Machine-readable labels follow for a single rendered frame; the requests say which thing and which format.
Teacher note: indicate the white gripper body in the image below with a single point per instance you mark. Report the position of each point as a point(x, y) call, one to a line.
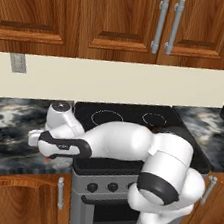
point(34, 138)

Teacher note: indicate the grey wall socket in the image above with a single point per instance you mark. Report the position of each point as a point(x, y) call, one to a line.
point(18, 63)

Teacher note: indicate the black oven knob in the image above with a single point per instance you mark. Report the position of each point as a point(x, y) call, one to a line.
point(130, 185)
point(92, 187)
point(112, 187)

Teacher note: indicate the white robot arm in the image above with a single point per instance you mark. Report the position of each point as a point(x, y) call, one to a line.
point(167, 165)

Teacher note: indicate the grey oven door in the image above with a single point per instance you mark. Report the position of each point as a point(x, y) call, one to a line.
point(82, 219)

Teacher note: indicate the wooden base cupboard door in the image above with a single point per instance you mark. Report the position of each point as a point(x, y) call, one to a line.
point(212, 212)
point(16, 205)

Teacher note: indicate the wooden wall cupboard door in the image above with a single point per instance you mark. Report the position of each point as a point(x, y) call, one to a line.
point(34, 5)
point(120, 17)
point(210, 27)

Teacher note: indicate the black hob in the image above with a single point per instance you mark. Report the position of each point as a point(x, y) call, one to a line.
point(130, 115)

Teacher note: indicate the grey oven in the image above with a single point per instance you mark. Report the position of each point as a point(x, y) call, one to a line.
point(80, 180)

